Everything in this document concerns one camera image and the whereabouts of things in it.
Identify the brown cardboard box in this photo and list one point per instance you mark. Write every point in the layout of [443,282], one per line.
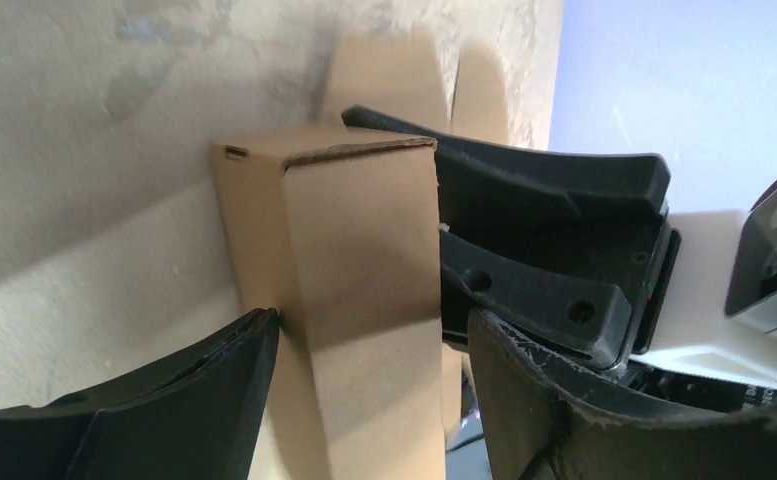
[337,229]

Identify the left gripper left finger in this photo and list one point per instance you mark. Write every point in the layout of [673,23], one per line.
[193,414]

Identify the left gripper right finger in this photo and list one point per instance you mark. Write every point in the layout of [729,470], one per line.
[546,417]

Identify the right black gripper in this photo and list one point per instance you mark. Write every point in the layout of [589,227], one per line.
[569,249]

